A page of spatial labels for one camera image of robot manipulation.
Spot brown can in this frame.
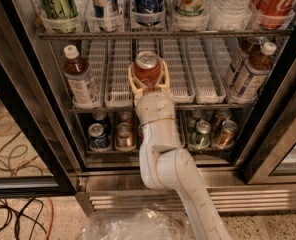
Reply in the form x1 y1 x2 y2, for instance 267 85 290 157
116 123 135 150
118 111 134 125

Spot green can top shelf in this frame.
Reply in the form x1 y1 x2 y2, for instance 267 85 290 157
41 0 78 20

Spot orange can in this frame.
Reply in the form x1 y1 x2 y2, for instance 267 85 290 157
214 120 238 147
210 108 231 131

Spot silver blue can top shelf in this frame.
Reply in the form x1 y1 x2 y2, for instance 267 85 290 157
92 0 119 18

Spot steel fridge bottom grille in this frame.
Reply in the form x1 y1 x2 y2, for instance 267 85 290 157
76 168 296 214

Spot brown can rear bottom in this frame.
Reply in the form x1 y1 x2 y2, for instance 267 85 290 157
118 111 134 125

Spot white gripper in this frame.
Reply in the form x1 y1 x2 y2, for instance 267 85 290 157
128 59 175 125

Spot clear plastic bin with bag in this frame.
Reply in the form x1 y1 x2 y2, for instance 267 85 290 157
82 208 194 240

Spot tea bottle front right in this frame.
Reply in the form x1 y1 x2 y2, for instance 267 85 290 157
232 41 276 99

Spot tea bottle rear right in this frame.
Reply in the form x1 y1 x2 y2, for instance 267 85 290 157
225 37 262 88

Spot black cables on floor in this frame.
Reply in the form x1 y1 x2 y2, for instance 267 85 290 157
0 197 48 240

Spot blue pepsi can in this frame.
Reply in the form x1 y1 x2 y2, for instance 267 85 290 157
92 111 110 128
88 123 110 150

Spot orange can front bottom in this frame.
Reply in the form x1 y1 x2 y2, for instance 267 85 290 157
214 120 238 147

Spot glass fridge door right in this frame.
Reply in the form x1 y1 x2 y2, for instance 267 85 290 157
236 24 296 185

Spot glass fridge door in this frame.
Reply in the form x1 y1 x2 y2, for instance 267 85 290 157
0 0 80 198
236 24 296 185

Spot orange cable on floor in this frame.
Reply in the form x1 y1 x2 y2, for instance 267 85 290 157
0 104 55 240

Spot red can front bottom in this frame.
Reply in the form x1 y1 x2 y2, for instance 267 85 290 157
138 124 144 144

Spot orange can rear bottom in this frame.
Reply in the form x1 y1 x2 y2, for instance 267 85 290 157
210 108 231 131

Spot brown can front bottom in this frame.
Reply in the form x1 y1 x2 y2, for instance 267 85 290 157
116 123 135 150

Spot green can front bottom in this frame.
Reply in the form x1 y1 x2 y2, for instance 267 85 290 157
190 120 211 149

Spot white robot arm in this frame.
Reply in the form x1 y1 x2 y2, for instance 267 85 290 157
128 63 232 240

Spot blue pepsi can front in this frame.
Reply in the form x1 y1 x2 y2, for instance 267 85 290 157
88 123 110 150

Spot green can rear bottom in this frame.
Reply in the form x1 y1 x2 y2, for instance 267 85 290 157
187 109 205 130

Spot glass fridge door left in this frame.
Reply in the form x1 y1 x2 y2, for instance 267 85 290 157
0 0 80 198

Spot tea bottle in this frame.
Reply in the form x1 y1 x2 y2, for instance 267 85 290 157
232 41 276 99
225 37 262 88

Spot tea bottle left middle shelf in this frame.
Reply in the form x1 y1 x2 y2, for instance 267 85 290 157
64 45 99 109

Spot blue pepsi can rear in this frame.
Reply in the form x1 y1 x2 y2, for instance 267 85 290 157
92 111 110 128

